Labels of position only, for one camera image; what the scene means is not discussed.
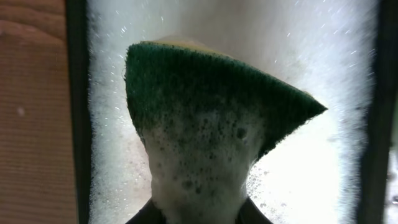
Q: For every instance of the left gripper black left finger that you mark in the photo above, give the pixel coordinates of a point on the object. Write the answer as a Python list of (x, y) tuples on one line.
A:
[(148, 214)]

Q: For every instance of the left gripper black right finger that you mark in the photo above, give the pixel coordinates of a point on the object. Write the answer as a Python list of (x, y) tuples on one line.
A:
[(250, 214)]

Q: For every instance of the green yellow sponge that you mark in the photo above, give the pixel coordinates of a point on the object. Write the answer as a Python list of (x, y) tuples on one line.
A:
[(205, 119)]

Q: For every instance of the black rectangular soapy water tray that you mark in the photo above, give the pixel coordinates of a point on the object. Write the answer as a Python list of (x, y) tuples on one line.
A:
[(341, 167)]

